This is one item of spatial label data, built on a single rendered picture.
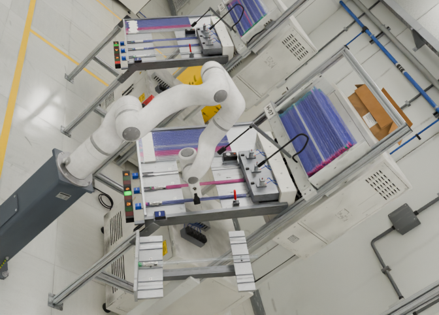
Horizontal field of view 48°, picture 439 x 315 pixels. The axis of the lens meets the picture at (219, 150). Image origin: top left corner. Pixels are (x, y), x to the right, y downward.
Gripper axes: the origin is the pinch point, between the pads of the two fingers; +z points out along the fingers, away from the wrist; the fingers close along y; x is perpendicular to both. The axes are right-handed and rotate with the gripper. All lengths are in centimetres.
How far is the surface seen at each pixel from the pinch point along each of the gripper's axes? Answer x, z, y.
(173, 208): 11.9, -1.2, -3.9
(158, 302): 26, 11, -45
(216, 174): -13.2, 3.0, 17.4
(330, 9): -187, 75, 307
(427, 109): -198, 76, 117
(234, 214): -16.6, 5.2, -9.9
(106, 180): 51, 29, 60
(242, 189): -24.3, 4.8, 4.5
